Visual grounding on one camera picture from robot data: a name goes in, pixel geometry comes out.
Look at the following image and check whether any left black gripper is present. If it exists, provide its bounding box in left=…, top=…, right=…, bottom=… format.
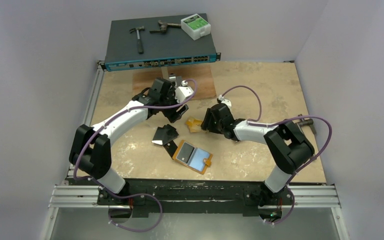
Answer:
left=159, top=88, right=188, bottom=122

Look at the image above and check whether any single black card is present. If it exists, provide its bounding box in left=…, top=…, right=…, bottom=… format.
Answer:
left=163, top=140, right=178, bottom=159

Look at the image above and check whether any orange leather card holder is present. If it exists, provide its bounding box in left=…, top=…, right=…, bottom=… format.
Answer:
left=171, top=140, right=213, bottom=175

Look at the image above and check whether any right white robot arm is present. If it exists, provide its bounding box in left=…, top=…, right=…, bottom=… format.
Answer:
left=200, top=103, right=315, bottom=204

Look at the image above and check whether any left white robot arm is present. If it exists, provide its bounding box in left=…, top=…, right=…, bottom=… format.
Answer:
left=68, top=77, right=197, bottom=205

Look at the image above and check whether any wooden board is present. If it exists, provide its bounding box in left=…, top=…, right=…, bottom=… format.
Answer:
left=132, top=64, right=216, bottom=100

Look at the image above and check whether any claw hammer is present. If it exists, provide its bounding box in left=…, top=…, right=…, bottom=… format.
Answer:
left=129, top=26, right=145, bottom=55

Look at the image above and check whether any rusty pliers tool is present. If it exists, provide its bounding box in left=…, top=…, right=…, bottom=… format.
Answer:
left=149, top=20, right=182, bottom=34

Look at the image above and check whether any white green electrical box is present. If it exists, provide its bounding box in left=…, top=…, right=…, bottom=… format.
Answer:
left=180, top=14, right=211, bottom=41

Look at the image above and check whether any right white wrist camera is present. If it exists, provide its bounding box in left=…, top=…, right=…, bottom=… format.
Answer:
left=216, top=94, right=232, bottom=109

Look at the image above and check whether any metal post bracket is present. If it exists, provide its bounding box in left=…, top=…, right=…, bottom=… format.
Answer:
left=161, top=66, right=183, bottom=87

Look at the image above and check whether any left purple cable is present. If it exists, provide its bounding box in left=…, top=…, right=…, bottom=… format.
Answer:
left=72, top=78, right=198, bottom=233

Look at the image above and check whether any purple cable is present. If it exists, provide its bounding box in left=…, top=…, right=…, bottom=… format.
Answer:
left=219, top=85, right=333, bottom=226
left=72, top=78, right=198, bottom=233

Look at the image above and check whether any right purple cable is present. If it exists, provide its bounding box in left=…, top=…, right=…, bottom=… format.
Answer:
left=219, top=85, right=333, bottom=226

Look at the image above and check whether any blue network switch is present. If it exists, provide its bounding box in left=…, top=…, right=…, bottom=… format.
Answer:
left=99, top=15, right=221, bottom=72

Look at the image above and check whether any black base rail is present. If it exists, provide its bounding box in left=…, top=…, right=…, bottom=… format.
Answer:
left=97, top=178, right=294, bottom=220

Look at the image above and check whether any grey metal crank handle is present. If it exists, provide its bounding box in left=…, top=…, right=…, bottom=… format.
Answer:
left=296, top=118, right=317, bottom=135

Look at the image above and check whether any aluminium frame rail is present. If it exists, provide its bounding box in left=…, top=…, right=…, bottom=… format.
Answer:
left=47, top=64, right=342, bottom=210

